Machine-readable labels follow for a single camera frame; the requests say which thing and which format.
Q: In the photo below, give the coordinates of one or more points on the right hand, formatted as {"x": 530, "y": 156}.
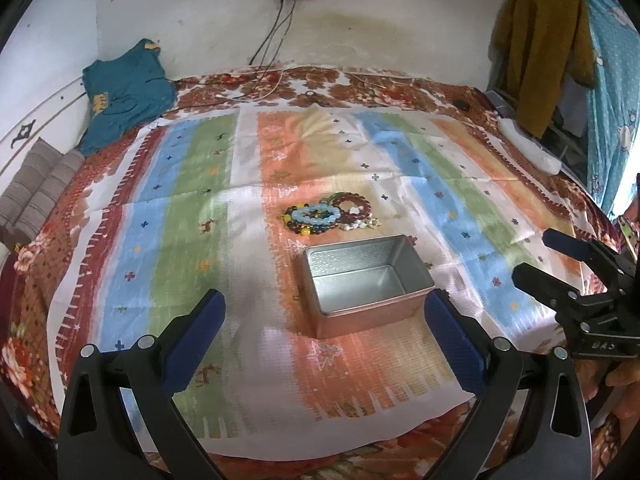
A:
{"x": 626, "y": 375}

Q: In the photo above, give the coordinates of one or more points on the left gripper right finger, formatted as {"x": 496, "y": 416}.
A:
{"x": 528, "y": 420}

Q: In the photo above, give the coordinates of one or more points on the blue patterned curtain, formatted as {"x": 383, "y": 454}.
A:
{"x": 613, "y": 106}

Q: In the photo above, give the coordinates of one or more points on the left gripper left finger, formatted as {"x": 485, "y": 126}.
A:
{"x": 97, "y": 439}

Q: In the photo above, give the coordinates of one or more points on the floral red bedsheet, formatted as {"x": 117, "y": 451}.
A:
{"x": 31, "y": 277}

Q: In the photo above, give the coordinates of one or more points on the green jade bangle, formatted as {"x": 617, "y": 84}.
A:
{"x": 329, "y": 200}

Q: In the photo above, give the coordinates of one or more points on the teal t-shirt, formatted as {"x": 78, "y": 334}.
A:
{"x": 124, "y": 93}

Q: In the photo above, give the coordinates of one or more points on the mustard brown hanging garment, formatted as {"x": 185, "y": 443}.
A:
{"x": 539, "y": 43}

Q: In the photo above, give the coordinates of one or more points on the white rolled cloth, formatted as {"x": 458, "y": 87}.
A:
{"x": 534, "y": 153}

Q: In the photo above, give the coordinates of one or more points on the striped grey brown pillow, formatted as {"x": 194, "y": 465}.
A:
{"x": 30, "y": 197}

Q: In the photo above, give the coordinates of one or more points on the striped colourful cloth mat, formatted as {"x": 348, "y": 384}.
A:
{"x": 277, "y": 208}

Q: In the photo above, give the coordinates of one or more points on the silver metal tin box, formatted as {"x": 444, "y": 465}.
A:
{"x": 356, "y": 286}

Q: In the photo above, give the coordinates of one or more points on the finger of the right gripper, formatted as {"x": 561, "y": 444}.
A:
{"x": 580, "y": 247}
{"x": 555, "y": 294}

